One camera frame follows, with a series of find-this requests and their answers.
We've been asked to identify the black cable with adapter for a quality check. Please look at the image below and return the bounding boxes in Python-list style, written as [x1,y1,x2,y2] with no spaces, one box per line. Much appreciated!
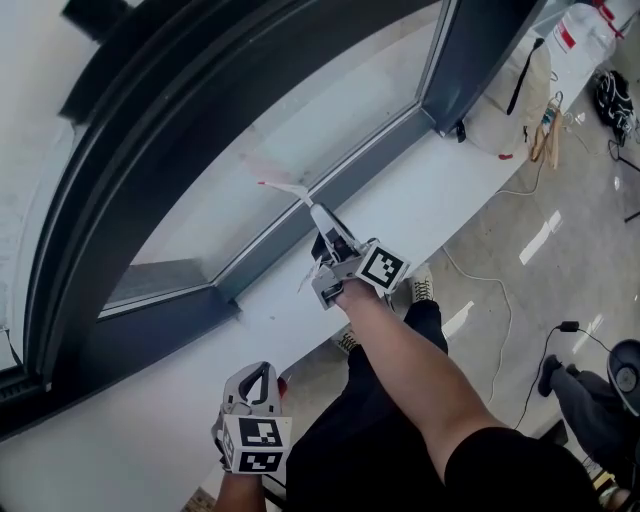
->
[514,319,614,431]

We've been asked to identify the brown hanger with teal clips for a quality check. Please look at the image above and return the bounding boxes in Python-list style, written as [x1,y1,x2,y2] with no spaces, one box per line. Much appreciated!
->
[539,91,567,132]

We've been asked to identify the person's left forearm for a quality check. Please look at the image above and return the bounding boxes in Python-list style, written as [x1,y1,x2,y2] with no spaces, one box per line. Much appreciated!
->
[212,469,266,512]

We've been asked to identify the white sneaker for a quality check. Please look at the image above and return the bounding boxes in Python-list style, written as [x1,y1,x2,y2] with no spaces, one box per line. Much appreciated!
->
[406,263,437,305]
[332,324,362,355]

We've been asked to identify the black office chair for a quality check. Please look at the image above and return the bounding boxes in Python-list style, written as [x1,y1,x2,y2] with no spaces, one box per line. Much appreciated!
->
[605,339,640,419]

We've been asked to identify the black patterned backpack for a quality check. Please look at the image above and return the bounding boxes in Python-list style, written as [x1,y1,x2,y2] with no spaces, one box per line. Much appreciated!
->
[594,69,639,146]

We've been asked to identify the frosted sash window pane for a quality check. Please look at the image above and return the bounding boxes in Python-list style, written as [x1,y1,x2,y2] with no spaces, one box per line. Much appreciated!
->
[0,0,101,371]

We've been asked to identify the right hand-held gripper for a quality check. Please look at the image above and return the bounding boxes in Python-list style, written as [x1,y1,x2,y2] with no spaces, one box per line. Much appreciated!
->
[309,202,412,311]

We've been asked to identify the person's body in black clothes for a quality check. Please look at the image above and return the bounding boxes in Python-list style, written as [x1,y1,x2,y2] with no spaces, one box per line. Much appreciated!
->
[284,299,601,512]

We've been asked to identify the clear plastic bottle red label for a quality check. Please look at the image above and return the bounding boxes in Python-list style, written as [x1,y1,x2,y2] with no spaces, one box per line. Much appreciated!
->
[549,0,626,81]

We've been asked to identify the wooden clothes hanger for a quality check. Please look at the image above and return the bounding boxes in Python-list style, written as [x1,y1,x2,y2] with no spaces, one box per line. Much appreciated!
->
[528,107,564,172]

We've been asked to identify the black window frame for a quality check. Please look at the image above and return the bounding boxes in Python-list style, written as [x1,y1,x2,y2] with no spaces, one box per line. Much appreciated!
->
[0,0,551,441]

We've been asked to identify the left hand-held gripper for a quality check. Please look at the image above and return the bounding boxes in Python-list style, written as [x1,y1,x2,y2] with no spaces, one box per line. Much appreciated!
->
[210,360,294,474]

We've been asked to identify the white squeegee with red blade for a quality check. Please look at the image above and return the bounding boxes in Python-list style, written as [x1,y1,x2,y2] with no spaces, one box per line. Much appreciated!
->
[256,178,324,214]

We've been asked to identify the person's right forearm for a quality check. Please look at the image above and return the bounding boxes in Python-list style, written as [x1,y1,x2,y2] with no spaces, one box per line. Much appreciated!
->
[332,282,506,486]

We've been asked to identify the white window sill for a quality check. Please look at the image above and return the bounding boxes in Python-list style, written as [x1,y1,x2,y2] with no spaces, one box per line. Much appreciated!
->
[0,24,616,512]

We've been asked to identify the beige backpack with black strap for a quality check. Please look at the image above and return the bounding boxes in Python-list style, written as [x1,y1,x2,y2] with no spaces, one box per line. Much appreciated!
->
[462,37,554,161]

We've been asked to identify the clear window glass pane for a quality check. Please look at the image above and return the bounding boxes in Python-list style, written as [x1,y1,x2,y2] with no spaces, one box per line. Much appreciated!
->
[102,0,460,320]

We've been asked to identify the black floor box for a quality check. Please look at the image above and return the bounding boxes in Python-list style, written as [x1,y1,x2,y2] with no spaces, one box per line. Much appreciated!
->
[539,419,571,447]

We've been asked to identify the white power cable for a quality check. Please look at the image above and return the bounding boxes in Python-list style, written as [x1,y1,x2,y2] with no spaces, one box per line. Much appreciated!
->
[442,154,551,401]

